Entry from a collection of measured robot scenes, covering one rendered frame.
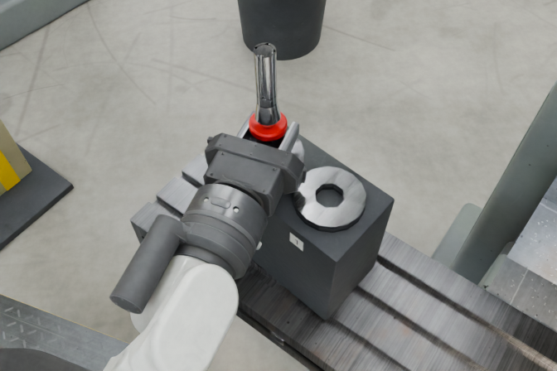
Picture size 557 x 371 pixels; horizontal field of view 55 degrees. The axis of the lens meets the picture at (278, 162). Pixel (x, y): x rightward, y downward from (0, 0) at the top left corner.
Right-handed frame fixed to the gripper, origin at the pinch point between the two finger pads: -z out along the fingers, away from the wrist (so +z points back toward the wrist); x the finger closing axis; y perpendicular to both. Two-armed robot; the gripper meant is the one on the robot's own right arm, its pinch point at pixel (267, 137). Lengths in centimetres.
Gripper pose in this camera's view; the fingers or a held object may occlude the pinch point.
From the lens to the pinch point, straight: 67.2
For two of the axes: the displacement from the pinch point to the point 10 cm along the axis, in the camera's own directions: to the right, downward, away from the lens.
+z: -3.5, 7.5, -5.6
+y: 0.0, 6.0, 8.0
